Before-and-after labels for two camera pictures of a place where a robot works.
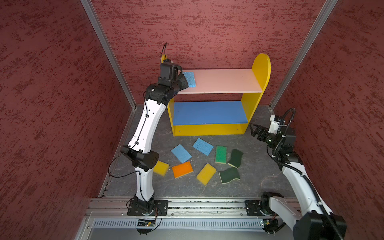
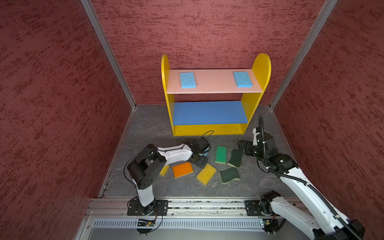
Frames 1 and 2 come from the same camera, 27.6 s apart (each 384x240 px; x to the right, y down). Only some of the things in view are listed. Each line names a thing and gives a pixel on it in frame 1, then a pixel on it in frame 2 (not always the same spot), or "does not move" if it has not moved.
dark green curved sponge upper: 236,159 does not move
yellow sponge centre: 206,174 does not move
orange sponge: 182,169 does not move
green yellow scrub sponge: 221,155 does not move
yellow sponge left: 161,168 does not move
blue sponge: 190,78 does not move
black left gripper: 184,85 -> 203,161
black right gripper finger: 254,129 -> 241,149
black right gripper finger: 257,128 -> 242,143
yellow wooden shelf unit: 219,101 does not move
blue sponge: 203,146 -> 243,79
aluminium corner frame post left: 88,7 does not move
